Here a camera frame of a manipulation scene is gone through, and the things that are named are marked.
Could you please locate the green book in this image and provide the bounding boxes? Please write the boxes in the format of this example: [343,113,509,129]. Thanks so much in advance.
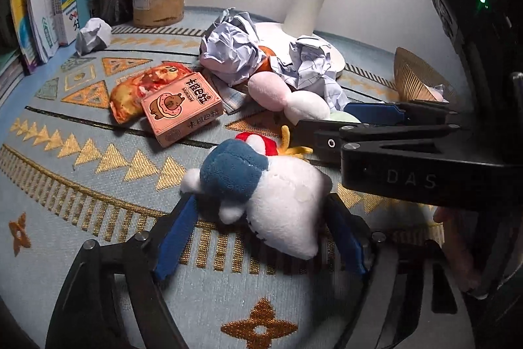
[0,48,25,88]

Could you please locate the white chicken plush toy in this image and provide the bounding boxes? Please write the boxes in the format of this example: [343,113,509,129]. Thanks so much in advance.
[180,131,333,260]

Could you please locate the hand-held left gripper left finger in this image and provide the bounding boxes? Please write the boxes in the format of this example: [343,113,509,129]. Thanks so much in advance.
[45,194,201,349]

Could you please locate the orange tangerine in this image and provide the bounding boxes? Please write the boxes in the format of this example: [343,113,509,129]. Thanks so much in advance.
[259,45,278,74]

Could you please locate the pink white green dango plush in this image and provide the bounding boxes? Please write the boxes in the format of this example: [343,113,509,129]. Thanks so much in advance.
[248,72,362,125]

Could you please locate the pink cardboard box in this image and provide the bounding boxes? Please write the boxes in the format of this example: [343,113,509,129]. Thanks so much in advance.
[141,73,225,148]

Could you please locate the large white paper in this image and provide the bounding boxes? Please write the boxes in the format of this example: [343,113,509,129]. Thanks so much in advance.
[199,9,266,86]

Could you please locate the lined paper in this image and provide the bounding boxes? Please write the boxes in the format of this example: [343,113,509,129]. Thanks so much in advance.
[272,35,350,113]

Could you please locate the yellow book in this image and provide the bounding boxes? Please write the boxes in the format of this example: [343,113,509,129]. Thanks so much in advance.
[8,0,42,76]

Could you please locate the orange snack bag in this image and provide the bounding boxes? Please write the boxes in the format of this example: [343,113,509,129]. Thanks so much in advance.
[110,62,193,125]

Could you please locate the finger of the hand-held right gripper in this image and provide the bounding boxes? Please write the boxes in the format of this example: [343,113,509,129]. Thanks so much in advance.
[294,119,511,211]
[345,99,470,129]

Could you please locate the patterned woven mat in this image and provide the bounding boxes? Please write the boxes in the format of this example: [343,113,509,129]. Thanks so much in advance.
[0,8,450,349]

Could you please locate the blue checked cloth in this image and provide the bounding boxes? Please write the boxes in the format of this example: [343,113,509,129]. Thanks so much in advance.
[216,77,262,114]

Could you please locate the black mesh pen holder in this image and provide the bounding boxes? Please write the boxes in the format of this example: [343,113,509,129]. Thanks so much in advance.
[86,0,135,26]

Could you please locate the brown woven basket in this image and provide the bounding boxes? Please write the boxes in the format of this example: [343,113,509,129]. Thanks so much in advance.
[393,46,458,104]

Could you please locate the small white paper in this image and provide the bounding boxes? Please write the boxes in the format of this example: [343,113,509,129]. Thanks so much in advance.
[76,18,112,56]

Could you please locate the person's right hand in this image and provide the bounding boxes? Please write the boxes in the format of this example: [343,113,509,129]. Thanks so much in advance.
[433,206,485,294]

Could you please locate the white desk lamp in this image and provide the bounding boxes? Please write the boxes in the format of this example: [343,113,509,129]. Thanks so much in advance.
[253,0,346,80]

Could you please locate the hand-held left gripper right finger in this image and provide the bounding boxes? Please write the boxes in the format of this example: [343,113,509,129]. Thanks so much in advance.
[323,194,479,349]

